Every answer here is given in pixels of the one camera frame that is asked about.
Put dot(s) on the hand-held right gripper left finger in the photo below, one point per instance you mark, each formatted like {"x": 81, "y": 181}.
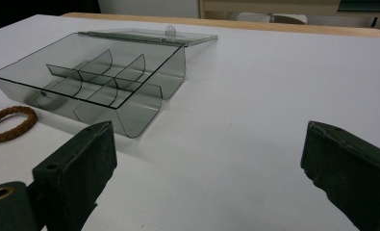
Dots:
{"x": 78, "y": 173}

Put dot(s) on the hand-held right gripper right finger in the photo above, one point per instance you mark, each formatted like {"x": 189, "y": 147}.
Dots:
{"x": 354, "y": 176}

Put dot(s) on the clear divided storage box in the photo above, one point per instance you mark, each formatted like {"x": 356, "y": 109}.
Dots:
{"x": 91, "y": 77}

